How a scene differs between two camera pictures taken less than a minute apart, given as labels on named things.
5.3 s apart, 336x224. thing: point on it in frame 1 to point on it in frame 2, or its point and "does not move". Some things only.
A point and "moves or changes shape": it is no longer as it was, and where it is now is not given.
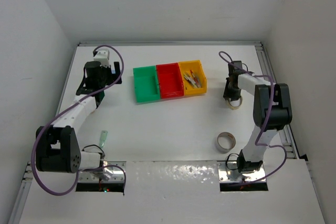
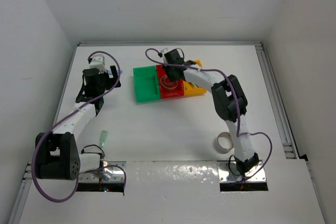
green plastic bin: x=146 y=84 does not move
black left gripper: x=112 y=77 does not move
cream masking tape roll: x=234 y=107 moves or changes shape
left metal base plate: x=98 y=176 does not move
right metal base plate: x=228 y=172 does not move
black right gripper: x=228 y=94 to x=173 y=78
